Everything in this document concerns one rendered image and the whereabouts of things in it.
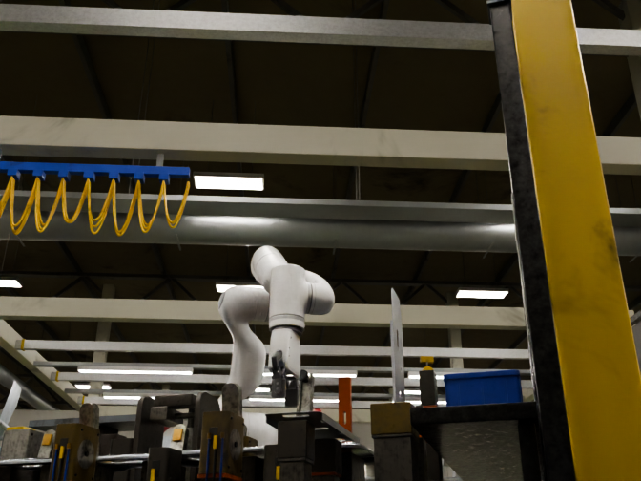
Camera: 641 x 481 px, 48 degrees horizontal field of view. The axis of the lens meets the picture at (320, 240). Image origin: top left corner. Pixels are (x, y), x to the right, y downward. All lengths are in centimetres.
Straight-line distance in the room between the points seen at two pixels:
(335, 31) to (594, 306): 298
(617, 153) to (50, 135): 378
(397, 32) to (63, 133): 233
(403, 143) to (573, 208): 382
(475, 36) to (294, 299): 253
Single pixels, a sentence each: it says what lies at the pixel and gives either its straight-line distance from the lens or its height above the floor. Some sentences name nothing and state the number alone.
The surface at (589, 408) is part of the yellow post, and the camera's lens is 104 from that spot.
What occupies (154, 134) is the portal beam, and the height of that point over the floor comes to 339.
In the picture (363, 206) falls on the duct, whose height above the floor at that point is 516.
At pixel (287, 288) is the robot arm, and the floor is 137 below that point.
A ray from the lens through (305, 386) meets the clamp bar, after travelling 184.
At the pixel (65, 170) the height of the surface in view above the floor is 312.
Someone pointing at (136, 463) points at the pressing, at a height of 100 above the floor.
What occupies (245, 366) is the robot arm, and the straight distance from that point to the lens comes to 218.
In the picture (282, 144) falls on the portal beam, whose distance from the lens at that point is 484.
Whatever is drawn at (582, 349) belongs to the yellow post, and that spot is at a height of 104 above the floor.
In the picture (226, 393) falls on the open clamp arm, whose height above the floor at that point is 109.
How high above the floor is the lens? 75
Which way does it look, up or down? 25 degrees up
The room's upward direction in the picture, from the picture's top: straight up
